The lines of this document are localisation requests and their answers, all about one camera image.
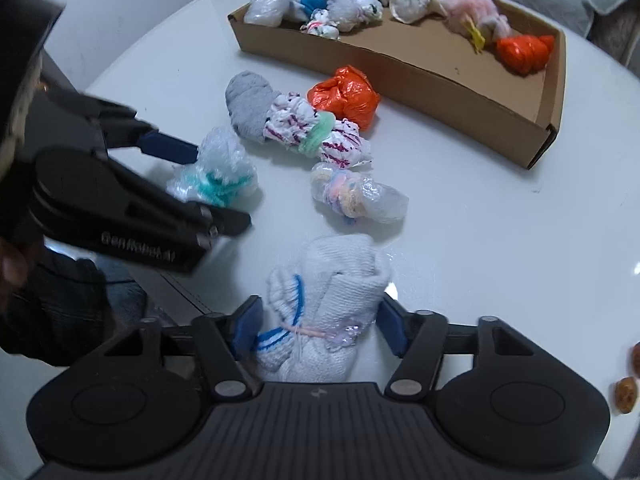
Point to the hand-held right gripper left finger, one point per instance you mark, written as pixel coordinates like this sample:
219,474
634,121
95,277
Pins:
246,330

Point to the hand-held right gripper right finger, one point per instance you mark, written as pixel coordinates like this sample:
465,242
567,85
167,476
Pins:
392,327

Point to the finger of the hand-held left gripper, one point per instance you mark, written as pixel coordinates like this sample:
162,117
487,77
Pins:
227,224
167,146

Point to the clear plastic bag teal tie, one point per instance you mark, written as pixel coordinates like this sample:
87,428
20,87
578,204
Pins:
220,172

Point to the white blue-striped sock bundle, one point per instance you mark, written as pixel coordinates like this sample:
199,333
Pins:
330,290

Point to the clear plastic bag bundle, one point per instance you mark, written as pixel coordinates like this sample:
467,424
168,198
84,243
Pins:
270,0

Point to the small white magenta cloth bundle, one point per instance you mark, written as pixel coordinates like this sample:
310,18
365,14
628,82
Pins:
320,25

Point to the white fluffy bundle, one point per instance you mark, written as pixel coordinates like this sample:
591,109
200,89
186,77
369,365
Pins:
352,9

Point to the shallow cardboard box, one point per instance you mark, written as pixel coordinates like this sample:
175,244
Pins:
425,57

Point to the orange plastic bag bundle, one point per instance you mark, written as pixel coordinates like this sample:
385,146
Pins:
345,95
525,54

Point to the pink fluffy bundle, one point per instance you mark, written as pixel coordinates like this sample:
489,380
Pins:
475,7

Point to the grey sock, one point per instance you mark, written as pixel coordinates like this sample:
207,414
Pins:
247,102

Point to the person's dark clothing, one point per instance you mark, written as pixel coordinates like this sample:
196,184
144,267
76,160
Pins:
55,310

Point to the white magenta striped cloth bundle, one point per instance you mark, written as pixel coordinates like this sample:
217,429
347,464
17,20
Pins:
320,130

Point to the clear plastic bag pastel scrunchie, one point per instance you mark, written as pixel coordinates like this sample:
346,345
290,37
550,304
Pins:
357,192

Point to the brown round snack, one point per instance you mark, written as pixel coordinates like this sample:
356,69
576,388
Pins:
627,395
636,359

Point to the grey sofa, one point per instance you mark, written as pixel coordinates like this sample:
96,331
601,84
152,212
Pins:
565,5

